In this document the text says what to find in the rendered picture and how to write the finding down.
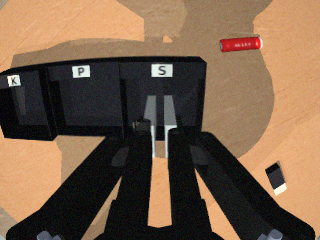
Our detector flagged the red battery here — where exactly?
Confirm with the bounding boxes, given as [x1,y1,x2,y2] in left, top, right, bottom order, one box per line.
[220,37,263,52]

